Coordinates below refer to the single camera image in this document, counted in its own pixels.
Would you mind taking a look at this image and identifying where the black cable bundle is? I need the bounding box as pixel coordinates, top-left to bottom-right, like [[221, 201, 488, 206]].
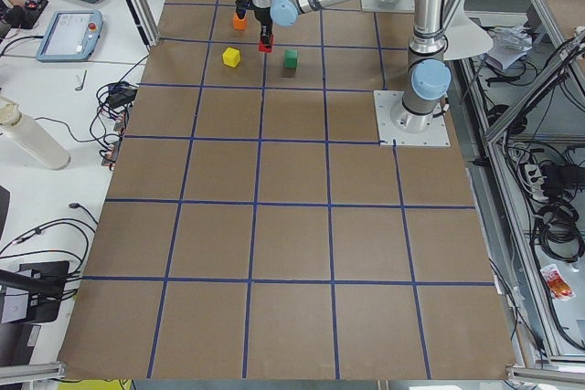
[[89, 80, 139, 144]]

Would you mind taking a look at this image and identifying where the metal hex key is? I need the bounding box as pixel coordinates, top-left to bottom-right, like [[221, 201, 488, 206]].
[[74, 69, 88, 91]]

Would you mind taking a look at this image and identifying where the red wooden block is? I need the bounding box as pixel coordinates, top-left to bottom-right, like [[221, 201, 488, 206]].
[[258, 35, 273, 53]]

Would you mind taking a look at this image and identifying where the green wooden block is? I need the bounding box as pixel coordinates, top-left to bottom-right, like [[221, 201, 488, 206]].
[[283, 49, 299, 69]]

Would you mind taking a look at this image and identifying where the yellow wooden block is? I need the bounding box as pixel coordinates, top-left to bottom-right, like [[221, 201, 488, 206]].
[[222, 47, 241, 69]]

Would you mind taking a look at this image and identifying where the white cylindrical bottle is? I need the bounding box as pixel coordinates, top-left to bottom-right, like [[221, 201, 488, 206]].
[[1, 97, 70, 170]]

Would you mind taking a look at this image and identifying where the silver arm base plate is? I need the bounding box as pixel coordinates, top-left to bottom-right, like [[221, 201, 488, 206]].
[[373, 90, 451, 148]]

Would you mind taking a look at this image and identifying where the black camera stand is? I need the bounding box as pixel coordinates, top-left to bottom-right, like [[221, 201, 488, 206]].
[[1, 261, 80, 324]]

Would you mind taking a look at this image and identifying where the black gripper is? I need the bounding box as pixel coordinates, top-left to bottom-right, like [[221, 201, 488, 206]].
[[254, 7, 273, 46]]

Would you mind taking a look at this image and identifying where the lower teach pendant tablet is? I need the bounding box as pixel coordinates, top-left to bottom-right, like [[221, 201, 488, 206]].
[[36, 10, 103, 62]]

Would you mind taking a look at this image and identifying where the orange wooden block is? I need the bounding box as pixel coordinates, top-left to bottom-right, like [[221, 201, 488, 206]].
[[232, 14, 248, 31]]

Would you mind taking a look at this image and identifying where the red snack packet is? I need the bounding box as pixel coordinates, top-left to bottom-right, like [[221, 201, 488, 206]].
[[540, 264, 574, 300]]

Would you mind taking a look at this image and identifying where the white power strip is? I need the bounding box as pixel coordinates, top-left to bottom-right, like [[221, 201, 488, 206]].
[[520, 162, 548, 203]]

